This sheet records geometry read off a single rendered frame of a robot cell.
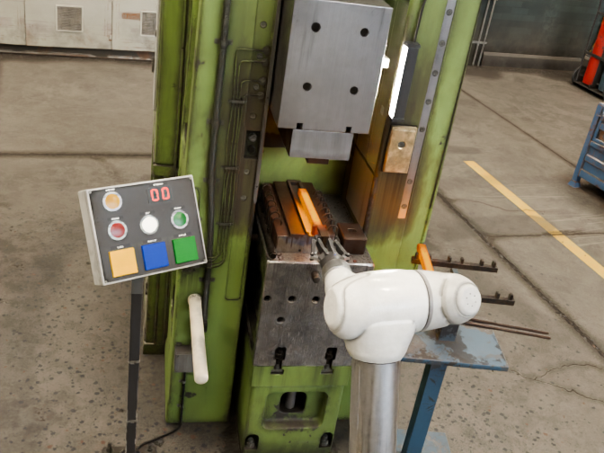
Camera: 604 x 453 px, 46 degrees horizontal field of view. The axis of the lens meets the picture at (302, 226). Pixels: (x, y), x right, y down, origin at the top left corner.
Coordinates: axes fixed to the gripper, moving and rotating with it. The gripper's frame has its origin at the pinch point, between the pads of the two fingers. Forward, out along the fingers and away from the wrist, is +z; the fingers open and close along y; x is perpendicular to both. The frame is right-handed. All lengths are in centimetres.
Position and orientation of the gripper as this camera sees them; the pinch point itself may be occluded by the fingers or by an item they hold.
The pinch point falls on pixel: (321, 235)
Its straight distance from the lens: 233.6
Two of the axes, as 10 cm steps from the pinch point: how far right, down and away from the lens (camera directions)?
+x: 1.4, -8.7, -4.7
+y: 9.7, 0.4, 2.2
